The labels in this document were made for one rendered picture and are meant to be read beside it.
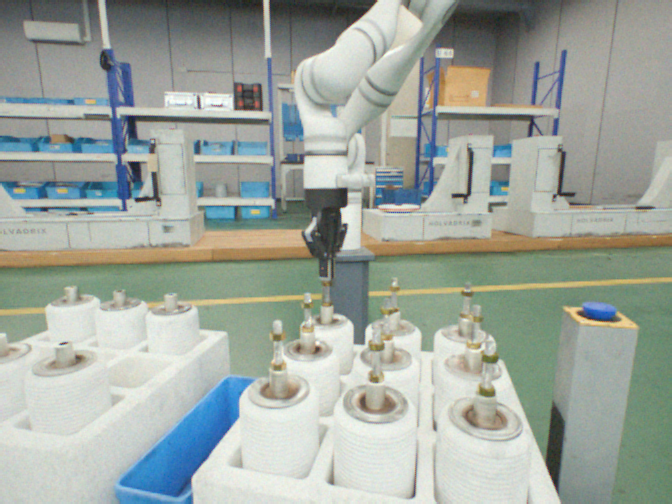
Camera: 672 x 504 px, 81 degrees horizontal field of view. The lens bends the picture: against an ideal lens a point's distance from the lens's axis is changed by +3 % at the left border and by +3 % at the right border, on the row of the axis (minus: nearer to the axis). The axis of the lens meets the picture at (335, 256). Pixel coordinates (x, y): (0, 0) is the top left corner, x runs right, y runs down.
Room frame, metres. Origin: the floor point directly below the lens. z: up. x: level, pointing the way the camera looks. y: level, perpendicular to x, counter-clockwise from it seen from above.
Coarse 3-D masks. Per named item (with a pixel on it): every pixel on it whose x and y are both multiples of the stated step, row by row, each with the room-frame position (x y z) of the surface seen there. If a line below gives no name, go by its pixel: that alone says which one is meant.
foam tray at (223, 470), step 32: (320, 416) 0.49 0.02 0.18; (224, 448) 0.42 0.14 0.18; (320, 448) 0.42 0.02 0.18; (416, 448) 0.44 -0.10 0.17; (192, 480) 0.38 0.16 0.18; (224, 480) 0.37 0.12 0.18; (256, 480) 0.37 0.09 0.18; (288, 480) 0.37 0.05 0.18; (320, 480) 0.37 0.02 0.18; (416, 480) 0.38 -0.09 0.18; (544, 480) 0.37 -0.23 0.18
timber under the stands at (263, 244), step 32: (0, 256) 2.19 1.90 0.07; (32, 256) 2.21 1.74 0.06; (64, 256) 2.24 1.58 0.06; (96, 256) 2.27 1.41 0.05; (128, 256) 2.30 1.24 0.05; (160, 256) 2.33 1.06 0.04; (192, 256) 2.36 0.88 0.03; (224, 256) 2.39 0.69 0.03; (256, 256) 2.42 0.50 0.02; (288, 256) 2.45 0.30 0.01
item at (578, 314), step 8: (568, 312) 0.55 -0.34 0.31; (576, 312) 0.54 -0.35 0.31; (584, 312) 0.54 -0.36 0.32; (576, 320) 0.51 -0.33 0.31; (584, 320) 0.51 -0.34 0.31; (592, 320) 0.51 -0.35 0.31; (600, 320) 0.51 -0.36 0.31; (608, 320) 0.51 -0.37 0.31; (616, 320) 0.51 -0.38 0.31; (624, 320) 0.51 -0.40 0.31; (624, 328) 0.49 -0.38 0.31; (632, 328) 0.49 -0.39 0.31
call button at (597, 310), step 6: (582, 306) 0.54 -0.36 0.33; (588, 306) 0.53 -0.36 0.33; (594, 306) 0.52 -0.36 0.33; (600, 306) 0.52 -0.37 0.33; (606, 306) 0.52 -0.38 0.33; (612, 306) 0.52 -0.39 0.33; (588, 312) 0.52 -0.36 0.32; (594, 312) 0.52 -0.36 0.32; (600, 312) 0.51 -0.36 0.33; (606, 312) 0.51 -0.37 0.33; (612, 312) 0.51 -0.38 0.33; (600, 318) 0.51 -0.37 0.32; (606, 318) 0.51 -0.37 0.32
